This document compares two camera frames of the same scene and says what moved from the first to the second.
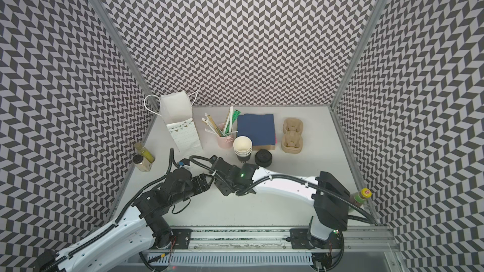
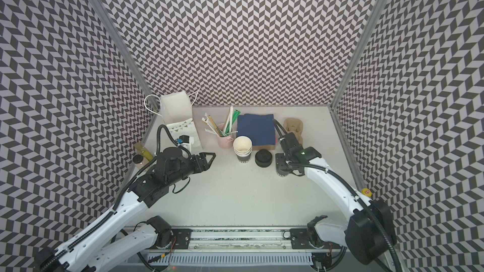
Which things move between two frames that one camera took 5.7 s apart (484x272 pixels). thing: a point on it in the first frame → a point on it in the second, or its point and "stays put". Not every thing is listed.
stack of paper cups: (242, 147) stays put
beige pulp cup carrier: (292, 141) stays put
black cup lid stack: (263, 157) stays put
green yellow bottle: (145, 153) stays put
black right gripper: (221, 187) → (280, 162)
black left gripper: (201, 184) → (205, 165)
